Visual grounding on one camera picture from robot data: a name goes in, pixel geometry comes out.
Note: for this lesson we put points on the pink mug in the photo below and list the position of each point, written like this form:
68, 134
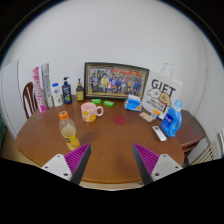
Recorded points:
88, 112

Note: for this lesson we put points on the white board panel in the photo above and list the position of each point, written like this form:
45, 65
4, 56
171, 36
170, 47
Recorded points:
11, 100

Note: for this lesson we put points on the white radiator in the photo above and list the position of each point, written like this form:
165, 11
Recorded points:
206, 154

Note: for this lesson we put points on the white blue-capped shampoo bottle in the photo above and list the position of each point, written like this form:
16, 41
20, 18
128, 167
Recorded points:
57, 96

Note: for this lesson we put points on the green-white tall box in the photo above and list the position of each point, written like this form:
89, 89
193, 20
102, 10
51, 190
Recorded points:
47, 86

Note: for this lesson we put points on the white remote control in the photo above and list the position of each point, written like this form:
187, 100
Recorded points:
159, 133

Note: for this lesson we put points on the round red coaster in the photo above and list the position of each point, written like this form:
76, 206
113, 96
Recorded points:
119, 120

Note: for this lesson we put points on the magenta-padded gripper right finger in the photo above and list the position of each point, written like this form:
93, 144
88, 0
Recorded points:
147, 159

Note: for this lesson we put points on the blue detergent bottle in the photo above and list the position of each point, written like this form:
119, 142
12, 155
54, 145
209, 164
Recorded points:
171, 121

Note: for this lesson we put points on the small puzzle cube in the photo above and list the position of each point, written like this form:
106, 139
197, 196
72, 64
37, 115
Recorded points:
156, 114

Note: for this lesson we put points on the orange-capped juice bottle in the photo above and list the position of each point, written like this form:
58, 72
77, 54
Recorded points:
69, 131

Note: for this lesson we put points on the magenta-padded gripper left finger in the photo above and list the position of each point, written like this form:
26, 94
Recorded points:
76, 159

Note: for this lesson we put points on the blue-white tissue pack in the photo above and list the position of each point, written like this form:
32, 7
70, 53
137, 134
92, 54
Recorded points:
133, 103

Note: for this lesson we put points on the brown yellow pump bottle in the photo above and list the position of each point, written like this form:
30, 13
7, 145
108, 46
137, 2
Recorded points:
80, 94

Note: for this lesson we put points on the brown wooden chair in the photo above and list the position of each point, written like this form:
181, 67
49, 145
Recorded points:
28, 96

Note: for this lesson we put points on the white paper gift bag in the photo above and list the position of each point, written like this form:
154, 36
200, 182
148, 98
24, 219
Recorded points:
162, 95

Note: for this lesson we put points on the brown wooden side cabinet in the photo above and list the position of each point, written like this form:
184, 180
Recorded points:
191, 128

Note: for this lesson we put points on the framed group photo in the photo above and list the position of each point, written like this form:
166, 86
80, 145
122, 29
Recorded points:
115, 81

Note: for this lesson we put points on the pink-white tall box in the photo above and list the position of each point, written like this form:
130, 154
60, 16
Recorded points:
39, 91

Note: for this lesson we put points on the small floral packet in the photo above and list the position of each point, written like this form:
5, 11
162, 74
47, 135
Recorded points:
146, 117

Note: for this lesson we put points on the dark blue pump bottle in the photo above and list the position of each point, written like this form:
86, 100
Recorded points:
66, 93

